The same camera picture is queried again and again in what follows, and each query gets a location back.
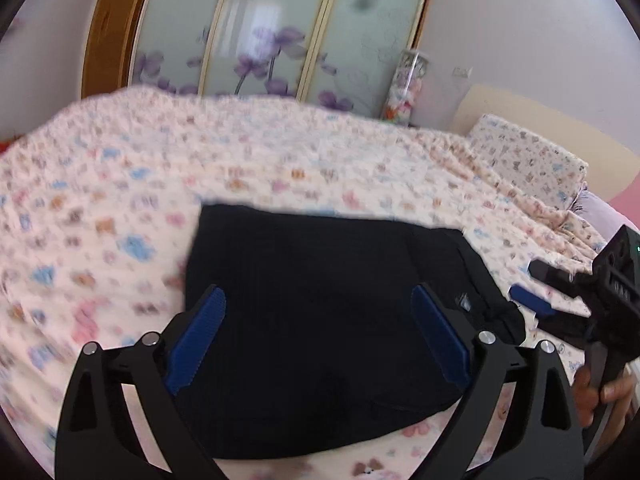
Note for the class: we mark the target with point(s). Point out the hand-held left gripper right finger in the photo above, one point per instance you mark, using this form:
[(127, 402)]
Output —
[(441, 335)]

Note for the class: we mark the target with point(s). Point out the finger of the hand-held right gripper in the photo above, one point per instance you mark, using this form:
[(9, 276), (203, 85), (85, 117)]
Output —
[(532, 302), (555, 275)]

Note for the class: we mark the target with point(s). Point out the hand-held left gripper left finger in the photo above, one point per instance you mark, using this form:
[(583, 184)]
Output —
[(196, 340)]

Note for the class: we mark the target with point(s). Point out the black pants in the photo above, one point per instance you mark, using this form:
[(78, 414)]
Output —
[(320, 320)]

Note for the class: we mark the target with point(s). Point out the person's right hand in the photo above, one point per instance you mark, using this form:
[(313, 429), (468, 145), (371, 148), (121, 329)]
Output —
[(582, 392)]

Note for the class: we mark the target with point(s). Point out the purple cloth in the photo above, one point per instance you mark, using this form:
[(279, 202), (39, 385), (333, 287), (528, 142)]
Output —
[(600, 220)]

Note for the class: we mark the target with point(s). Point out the printed pillow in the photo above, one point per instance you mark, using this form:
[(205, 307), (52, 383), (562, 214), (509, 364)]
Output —
[(530, 160)]

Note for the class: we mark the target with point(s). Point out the cream headboard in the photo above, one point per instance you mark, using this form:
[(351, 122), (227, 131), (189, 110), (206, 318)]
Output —
[(550, 115)]

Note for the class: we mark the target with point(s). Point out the printed bed sheet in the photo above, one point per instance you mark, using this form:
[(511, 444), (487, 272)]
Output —
[(125, 185)]

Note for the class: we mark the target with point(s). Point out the clear jar of plush toys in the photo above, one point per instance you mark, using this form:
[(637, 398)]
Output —
[(406, 90)]

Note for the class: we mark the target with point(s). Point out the wooden door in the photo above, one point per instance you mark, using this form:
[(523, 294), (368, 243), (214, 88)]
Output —
[(107, 35)]

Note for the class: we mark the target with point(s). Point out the glass door wardrobe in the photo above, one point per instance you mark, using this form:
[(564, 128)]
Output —
[(280, 25)]

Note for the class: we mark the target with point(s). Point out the wall socket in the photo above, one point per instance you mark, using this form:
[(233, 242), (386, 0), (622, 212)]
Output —
[(462, 72)]

